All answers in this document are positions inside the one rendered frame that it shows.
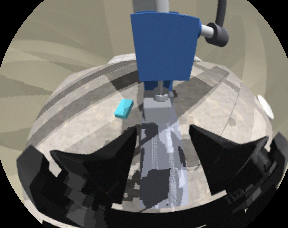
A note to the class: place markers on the light blue rectangular block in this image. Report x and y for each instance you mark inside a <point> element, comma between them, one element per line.
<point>123,109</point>

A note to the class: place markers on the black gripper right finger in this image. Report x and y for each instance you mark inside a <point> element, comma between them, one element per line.
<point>221,158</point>

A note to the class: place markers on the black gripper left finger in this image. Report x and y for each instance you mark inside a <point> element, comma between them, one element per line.
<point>107,168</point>

